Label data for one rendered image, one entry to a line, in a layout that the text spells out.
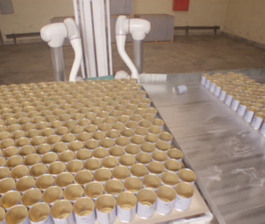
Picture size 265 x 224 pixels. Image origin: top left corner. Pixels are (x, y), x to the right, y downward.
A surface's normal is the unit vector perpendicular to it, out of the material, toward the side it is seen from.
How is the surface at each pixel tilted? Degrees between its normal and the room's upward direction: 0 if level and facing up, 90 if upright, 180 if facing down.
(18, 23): 90
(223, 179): 0
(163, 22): 89
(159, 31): 89
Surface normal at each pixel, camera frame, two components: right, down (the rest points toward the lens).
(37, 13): 0.20, 0.51
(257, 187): 0.00, -0.85
